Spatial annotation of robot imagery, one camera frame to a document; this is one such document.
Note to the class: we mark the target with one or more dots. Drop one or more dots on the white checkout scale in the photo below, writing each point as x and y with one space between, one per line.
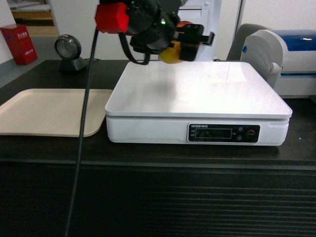
221 103

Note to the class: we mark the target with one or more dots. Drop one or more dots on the beige plastic tray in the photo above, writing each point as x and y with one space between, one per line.
43 112

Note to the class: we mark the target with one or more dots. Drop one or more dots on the red wrist camera mount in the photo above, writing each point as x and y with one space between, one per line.
112 18

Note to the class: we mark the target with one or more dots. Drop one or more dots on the black barcode scanner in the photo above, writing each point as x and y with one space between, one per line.
69 49

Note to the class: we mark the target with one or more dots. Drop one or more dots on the dark red yellow mango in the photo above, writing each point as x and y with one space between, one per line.
175 53

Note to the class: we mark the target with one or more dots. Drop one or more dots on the red fire extinguisher box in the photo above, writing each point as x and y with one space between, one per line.
19 43

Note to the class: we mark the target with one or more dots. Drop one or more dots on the white blue label printer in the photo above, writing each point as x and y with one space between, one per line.
286 59

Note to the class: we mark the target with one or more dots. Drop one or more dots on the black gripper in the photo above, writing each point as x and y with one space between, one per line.
153 24

